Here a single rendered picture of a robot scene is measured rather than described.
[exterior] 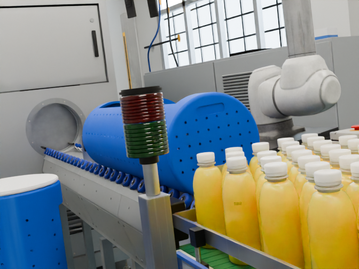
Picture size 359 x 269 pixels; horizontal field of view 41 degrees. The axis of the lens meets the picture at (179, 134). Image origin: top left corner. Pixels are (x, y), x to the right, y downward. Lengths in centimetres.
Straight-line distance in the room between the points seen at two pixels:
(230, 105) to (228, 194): 41
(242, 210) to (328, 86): 88
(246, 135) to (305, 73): 49
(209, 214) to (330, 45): 199
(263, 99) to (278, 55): 131
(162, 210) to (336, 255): 26
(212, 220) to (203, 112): 33
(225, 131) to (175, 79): 283
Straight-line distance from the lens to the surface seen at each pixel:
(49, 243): 142
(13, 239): 139
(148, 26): 689
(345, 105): 296
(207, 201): 104
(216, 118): 127
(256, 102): 189
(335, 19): 410
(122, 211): 169
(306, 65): 174
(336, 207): 73
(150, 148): 68
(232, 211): 94
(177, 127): 121
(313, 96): 171
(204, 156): 103
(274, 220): 83
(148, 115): 68
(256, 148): 111
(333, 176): 73
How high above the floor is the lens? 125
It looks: 5 degrees down
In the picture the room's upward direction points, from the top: 7 degrees counter-clockwise
